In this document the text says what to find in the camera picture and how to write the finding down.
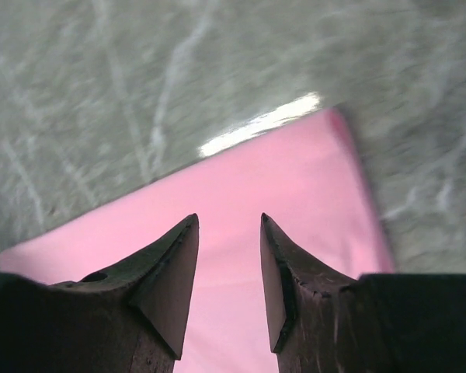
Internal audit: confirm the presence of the pink t shirt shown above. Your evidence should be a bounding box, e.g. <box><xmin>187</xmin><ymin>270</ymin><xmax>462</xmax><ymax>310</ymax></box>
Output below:
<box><xmin>0</xmin><ymin>109</ymin><xmax>394</xmax><ymax>372</ymax></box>

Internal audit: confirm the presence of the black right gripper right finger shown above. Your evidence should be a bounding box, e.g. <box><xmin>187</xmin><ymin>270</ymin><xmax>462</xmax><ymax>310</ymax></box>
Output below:
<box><xmin>260</xmin><ymin>215</ymin><xmax>466</xmax><ymax>372</ymax></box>

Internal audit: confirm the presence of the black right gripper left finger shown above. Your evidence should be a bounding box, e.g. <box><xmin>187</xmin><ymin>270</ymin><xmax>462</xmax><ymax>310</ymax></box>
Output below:
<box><xmin>0</xmin><ymin>214</ymin><xmax>199</xmax><ymax>372</ymax></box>

